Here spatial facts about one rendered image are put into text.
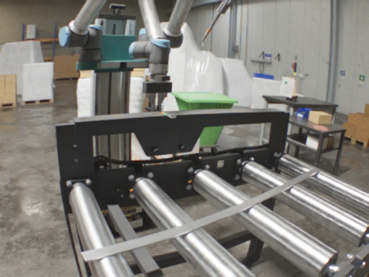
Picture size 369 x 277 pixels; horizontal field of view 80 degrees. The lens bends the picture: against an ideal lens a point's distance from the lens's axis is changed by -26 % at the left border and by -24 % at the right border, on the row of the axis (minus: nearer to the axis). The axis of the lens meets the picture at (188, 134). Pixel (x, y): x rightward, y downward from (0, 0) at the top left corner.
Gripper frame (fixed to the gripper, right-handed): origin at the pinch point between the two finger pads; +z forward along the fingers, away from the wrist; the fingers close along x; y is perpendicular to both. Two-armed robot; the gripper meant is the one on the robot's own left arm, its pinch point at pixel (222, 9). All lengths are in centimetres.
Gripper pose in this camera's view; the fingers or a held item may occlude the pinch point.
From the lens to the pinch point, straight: 125.9
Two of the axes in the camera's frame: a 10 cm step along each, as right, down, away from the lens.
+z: -5.0, 8.2, 2.8
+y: -7.9, -2.9, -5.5
